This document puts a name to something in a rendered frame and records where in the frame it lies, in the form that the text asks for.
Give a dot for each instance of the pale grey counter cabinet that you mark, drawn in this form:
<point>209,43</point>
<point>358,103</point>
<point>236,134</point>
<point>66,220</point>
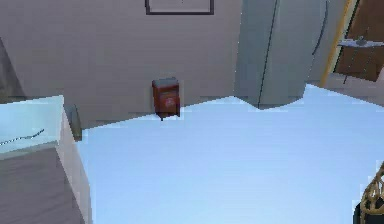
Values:
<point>33,166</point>

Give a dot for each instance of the tan wicker chair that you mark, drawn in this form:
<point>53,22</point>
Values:
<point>371,196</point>

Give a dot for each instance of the grey table with dark legs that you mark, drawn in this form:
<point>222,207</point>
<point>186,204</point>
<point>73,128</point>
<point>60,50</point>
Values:
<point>360,44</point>

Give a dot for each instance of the black framed wall picture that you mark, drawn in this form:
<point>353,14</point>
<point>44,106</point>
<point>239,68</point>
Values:
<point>179,12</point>

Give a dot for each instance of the grey refrigerator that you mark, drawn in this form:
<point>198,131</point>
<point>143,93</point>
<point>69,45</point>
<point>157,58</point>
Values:
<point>283,50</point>

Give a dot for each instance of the small grey item on table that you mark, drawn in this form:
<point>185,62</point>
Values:
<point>360,41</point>

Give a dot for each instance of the red bin with grey lid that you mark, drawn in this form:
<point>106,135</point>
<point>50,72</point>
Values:
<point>166,97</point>

